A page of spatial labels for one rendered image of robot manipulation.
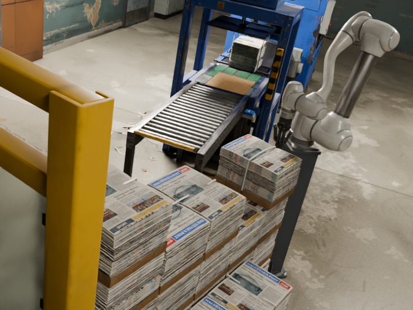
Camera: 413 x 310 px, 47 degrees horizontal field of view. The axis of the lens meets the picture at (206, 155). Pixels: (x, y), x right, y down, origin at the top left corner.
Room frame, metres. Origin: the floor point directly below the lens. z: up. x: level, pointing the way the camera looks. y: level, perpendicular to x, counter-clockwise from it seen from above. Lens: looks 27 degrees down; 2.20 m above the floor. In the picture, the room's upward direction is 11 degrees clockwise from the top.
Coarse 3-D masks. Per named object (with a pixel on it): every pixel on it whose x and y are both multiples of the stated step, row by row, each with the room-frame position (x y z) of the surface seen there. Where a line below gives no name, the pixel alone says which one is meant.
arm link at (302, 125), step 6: (300, 114) 2.73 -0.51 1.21; (294, 120) 2.76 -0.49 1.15; (300, 120) 2.72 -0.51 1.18; (306, 120) 2.69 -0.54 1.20; (312, 120) 2.68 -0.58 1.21; (294, 126) 2.74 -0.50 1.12; (300, 126) 2.71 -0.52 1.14; (306, 126) 2.68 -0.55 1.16; (312, 126) 2.66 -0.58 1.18; (294, 132) 2.73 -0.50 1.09; (300, 132) 2.71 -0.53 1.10; (306, 132) 2.67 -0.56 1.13; (300, 138) 2.71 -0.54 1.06; (306, 138) 2.70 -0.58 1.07
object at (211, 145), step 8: (248, 96) 4.06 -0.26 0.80; (240, 104) 3.82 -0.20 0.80; (248, 104) 4.06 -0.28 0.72; (232, 112) 3.60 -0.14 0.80; (240, 112) 3.75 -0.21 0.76; (224, 120) 3.40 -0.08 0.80; (232, 120) 3.47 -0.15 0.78; (224, 128) 3.25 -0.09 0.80; (232, 128) 3.55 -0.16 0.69; (216, 136) 3.08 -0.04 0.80; (224, 136) 3.29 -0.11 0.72; (208, 144) 2.93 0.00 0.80; (216, 144) 3.07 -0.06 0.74; (200, 152) 2.79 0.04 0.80; (208, 152) 2.87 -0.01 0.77; (200, 160) 2.76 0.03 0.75; (208, 160) 2.92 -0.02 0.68; (200, 168) 2.76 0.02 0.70
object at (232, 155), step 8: (248, 136) 2.59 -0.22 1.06; (232, 144) 2.45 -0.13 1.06; (240, 144) 2.46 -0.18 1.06; (248, 144) 2.48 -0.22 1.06; (256, 144) 2.51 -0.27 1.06; (264, 144) 2.53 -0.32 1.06; (224, 152) 2.37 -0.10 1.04; (232, 152) 2.35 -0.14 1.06; (240, 152) 2.36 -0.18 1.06; (248, 152) 2.39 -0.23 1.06; (224, 160) 2.37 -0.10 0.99; (232, 160) 2.34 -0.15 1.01; (240, 160) 2.31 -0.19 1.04; (224, 168) 2.37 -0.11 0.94; (232, 168) 2.34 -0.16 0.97; (240, 168) 2.31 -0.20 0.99; (224, 176) 2.36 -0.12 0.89; (232, 176) 2.34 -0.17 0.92; (240, 176) 2.31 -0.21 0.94
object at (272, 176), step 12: (276, 156) 2.40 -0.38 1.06; (288, 156) 2.42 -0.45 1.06; (264, 168) 2.24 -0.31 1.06; (276, 168) 2.26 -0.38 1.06; (288, 168) 2.29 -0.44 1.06; (300, 168) 2.43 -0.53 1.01; (252, 180) 2.27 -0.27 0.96; (264, 180) 2.23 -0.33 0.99; (276, 180) 2.19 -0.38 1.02; (288, 180) 2.31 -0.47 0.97; (252, 192) 2.26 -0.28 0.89; (264, 192) 2.22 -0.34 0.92; (276, 192) 2.21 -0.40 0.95
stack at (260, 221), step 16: (256, 208) 2.20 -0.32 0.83; (272, 208) 2.24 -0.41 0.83; (240, 224) 2.02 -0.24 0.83; (256, 224) 2.09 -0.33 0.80; (272, 224) 2.29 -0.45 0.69; (240, 240) 1.96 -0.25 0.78; (256, 240) 2.15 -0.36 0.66; (272, 240) 2.36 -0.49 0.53; (224, 256) 1.84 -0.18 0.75; (256, 256) 2.21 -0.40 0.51; (192, 272) 1.60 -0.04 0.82; (208, 272) 1.72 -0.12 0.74; (176, 288) 1.52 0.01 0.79; (192, 288) 1.63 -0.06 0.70; (208, 288) 1.78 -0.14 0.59; (160, 304) 1.43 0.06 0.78; (176, 304) 1.54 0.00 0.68; (192, 304) 1.67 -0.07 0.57
